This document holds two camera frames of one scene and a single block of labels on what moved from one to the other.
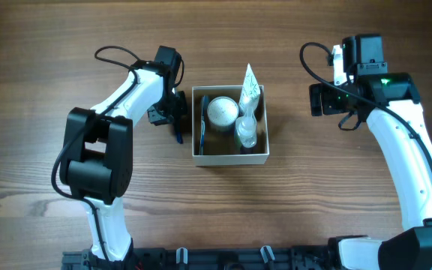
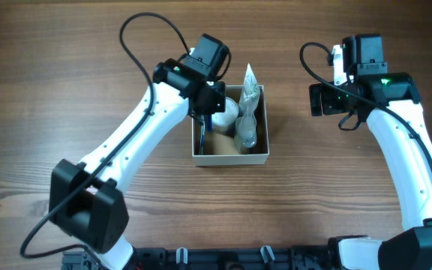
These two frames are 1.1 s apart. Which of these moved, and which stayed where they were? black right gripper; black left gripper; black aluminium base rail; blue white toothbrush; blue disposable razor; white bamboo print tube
Moved: blue disposable razor; black left gripper
Stayed: blue white toothbrush; black aluminium base rail; white bamboo print tube; black right gripper
